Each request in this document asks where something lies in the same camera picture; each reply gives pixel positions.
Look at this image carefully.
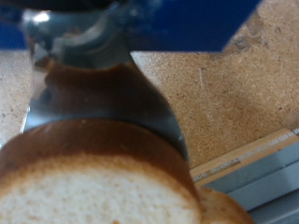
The metal spatula with blue block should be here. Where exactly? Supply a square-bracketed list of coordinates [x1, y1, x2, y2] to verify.
[0, 0, 263, 162]

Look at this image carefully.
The white bread slice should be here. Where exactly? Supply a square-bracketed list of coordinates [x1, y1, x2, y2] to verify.
[0, 118, 255, 224]

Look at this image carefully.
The grey tray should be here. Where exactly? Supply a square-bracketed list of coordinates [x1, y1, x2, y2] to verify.
[190, 127, 299, 224]

